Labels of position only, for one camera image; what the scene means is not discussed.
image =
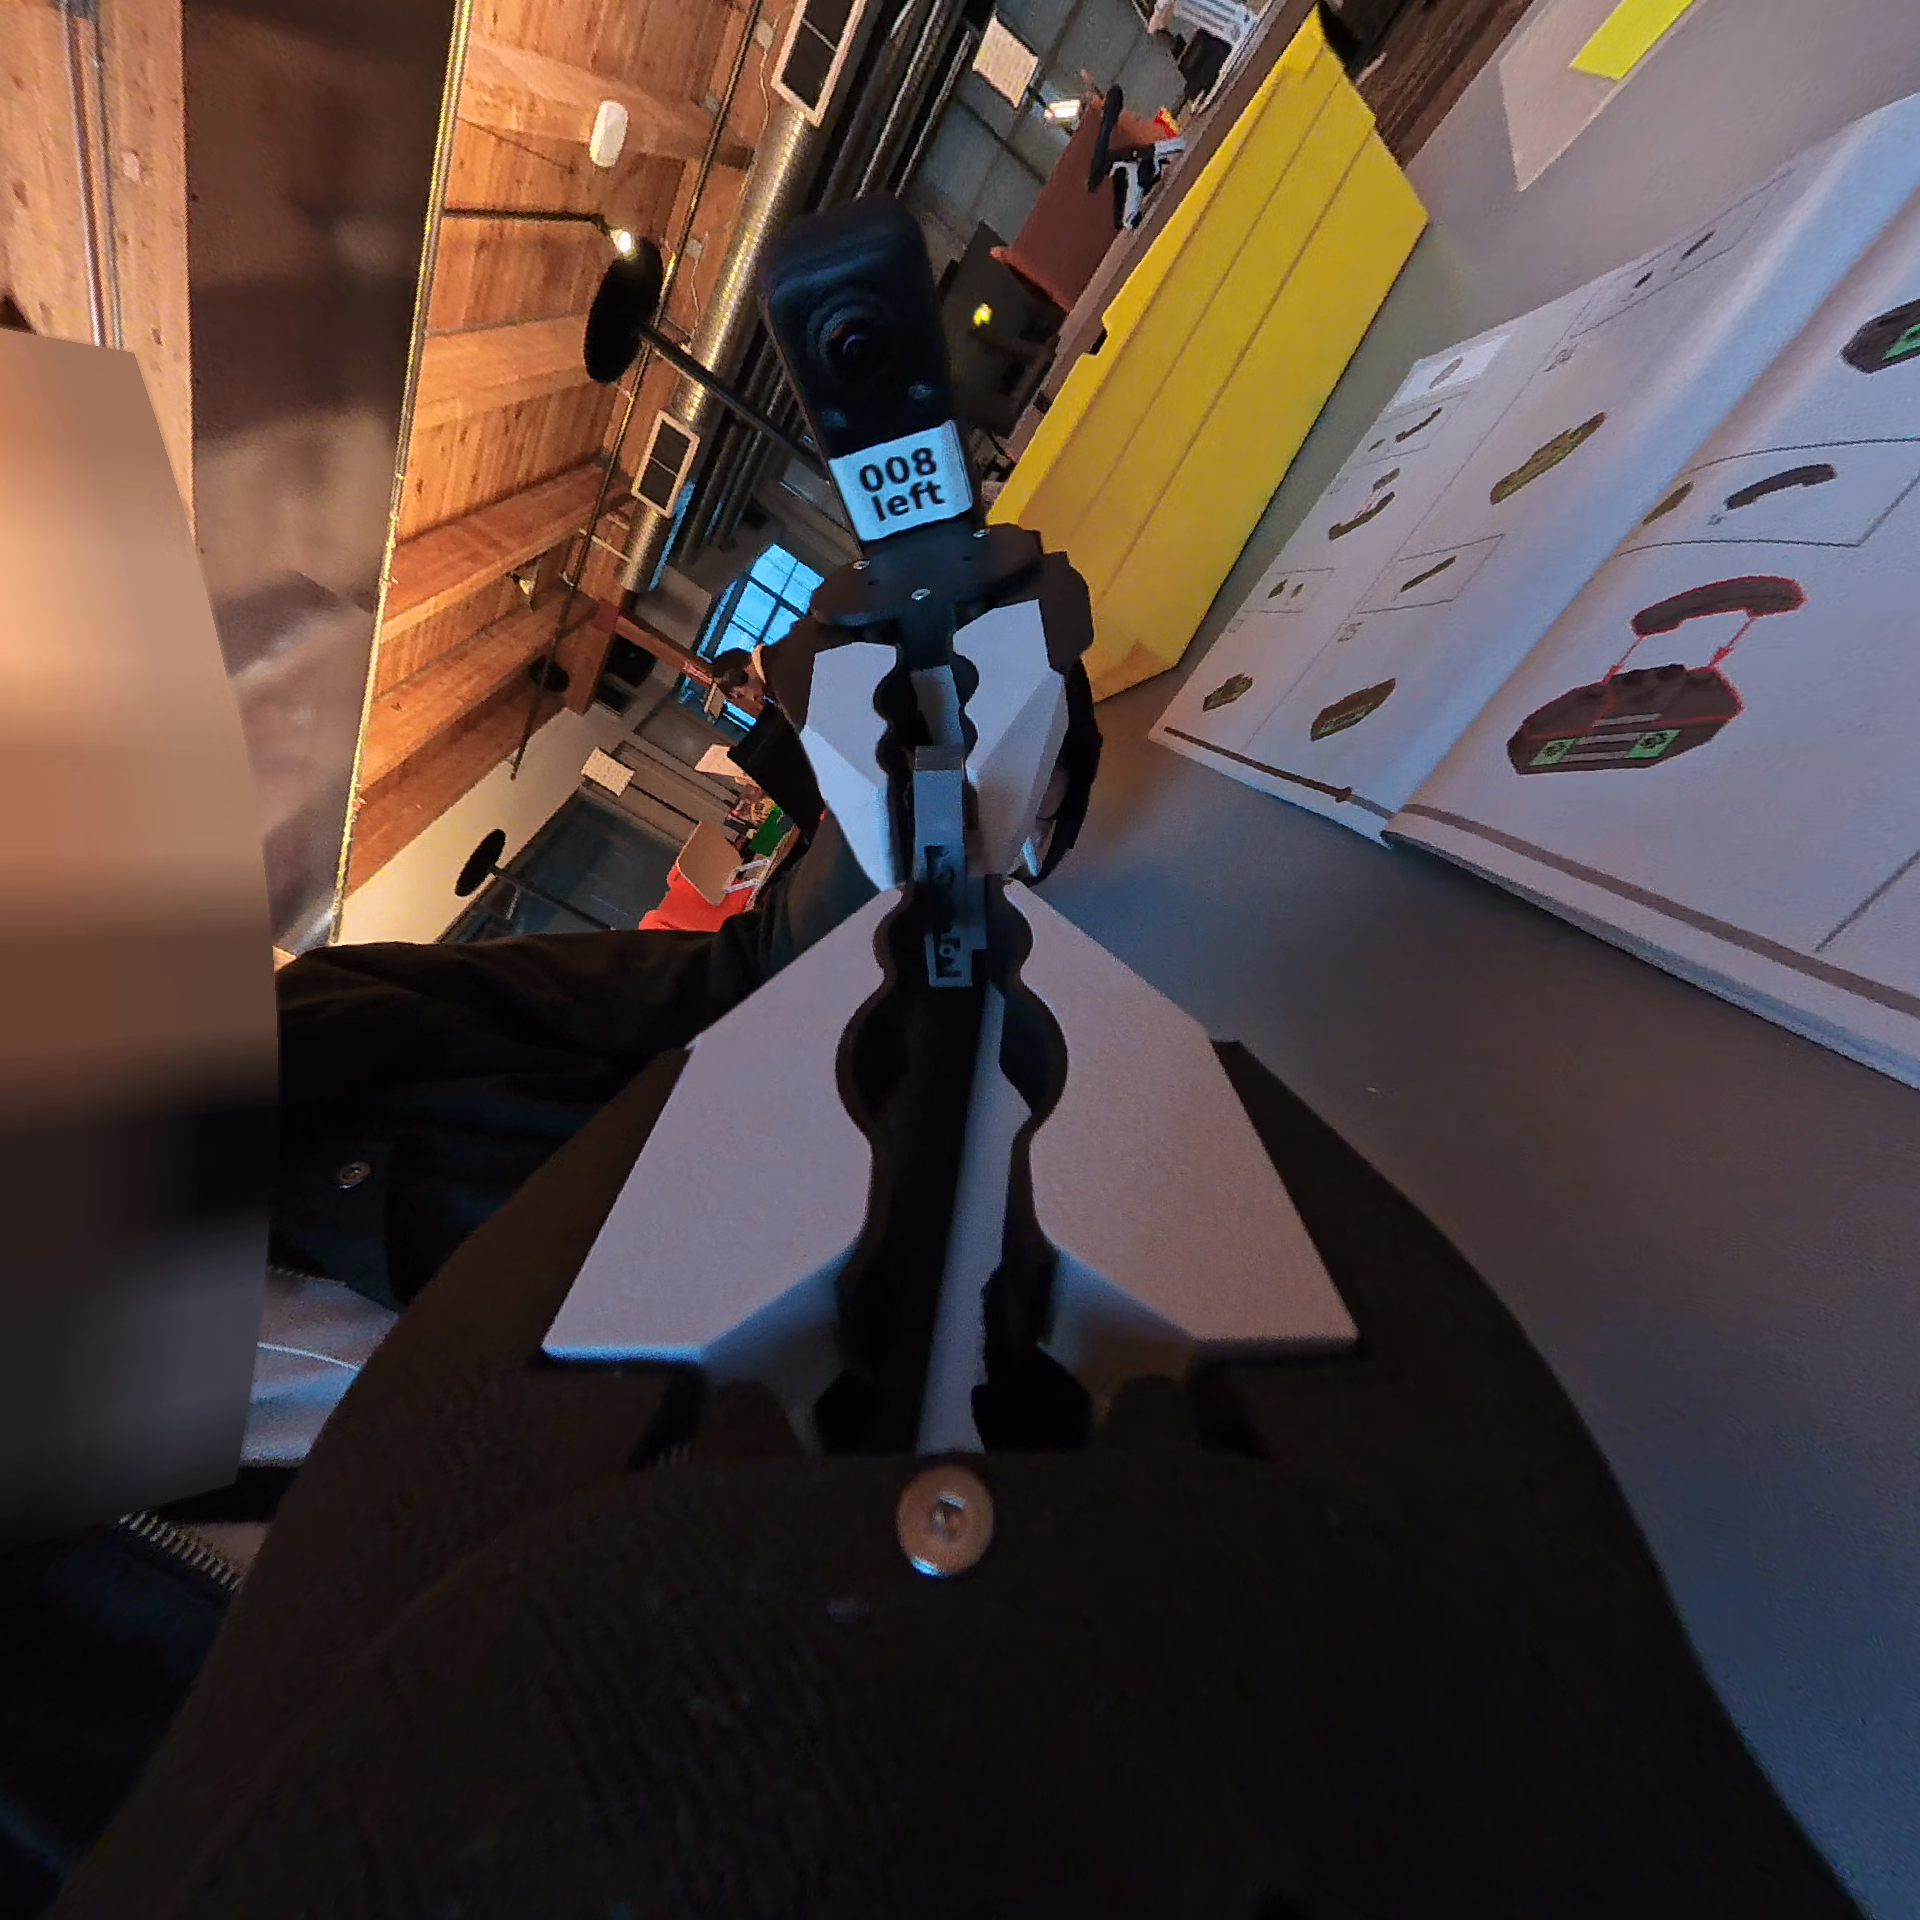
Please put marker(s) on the silver ventilation duct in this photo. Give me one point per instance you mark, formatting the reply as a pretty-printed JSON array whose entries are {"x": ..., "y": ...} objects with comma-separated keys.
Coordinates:
[{"x": 721, "y": 330}]

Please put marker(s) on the yellow paper sheet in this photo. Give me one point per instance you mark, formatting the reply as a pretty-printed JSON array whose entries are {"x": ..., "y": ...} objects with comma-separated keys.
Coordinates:
[{"x": 1629, "y": 33}]

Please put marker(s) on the black pendant lamp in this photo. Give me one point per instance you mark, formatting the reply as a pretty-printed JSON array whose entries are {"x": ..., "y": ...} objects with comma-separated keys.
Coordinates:
[
  {"x": 623, "y": 315},
  {"x": 481, "y": 862}
]

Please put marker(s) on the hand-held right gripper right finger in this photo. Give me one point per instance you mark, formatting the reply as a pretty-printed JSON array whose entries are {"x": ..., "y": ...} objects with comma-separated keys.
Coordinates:
[{"x": 1185, "y": 1200}]

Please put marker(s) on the person's left forearm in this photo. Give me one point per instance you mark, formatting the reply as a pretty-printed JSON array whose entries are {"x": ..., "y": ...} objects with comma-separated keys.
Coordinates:
[{"x": 525, "y": 1050}]

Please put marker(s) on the clear plastic sleeve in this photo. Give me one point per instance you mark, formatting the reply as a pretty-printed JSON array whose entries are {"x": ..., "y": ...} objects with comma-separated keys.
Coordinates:
[{"x": 1725, "y": 91}]

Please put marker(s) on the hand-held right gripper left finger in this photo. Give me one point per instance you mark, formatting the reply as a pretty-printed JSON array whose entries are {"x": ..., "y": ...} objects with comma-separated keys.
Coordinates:
[{"x": 721, "y": 1200}]

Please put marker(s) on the yellow parts bin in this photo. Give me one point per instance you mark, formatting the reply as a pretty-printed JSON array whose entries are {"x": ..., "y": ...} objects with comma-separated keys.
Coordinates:
[{"x": 1200, "y": 375}]

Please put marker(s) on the white air vent grille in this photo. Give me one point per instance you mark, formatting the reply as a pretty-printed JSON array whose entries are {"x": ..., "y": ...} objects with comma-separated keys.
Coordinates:
[
  {"x": 819, "y": 53},
  {"x": 661, "y": 458}
]

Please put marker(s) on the person in dark jacket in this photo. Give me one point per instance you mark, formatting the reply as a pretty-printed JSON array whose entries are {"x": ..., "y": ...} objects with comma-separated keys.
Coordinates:
[{"x": 314, "y": 1351}]

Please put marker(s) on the open instruction booklet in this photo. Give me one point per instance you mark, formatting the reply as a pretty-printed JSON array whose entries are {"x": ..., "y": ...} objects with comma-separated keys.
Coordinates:
[{"x": 1725, "y": 840}]

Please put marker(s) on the orange crate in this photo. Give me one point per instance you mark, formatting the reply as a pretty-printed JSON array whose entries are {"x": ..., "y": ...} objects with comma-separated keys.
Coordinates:
[{"x": 690, "y": 908}]

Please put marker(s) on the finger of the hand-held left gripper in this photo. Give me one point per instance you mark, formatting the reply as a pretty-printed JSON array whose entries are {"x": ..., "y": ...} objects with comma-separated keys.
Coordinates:
[
  {"x": 848, "y": 735},
  {"x": 1020, "y": 705}
]

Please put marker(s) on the white ceiling device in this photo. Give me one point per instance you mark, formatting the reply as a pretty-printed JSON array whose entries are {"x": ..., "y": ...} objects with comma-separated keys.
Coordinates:
[{"x": 609, "y": 132}]

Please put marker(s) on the dark grey brick plate assembly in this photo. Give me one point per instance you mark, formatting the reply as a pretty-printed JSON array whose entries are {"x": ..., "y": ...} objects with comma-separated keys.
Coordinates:
[{"x": 948, "y": 930}]

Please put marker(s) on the tan cardboard box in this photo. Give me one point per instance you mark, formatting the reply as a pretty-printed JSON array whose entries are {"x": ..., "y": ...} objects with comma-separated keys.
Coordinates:
[{"x": 708, "y": 866}]

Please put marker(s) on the brown board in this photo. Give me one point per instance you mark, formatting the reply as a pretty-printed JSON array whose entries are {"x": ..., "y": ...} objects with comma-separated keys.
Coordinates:
[{"x": 1072, "y": 194}]

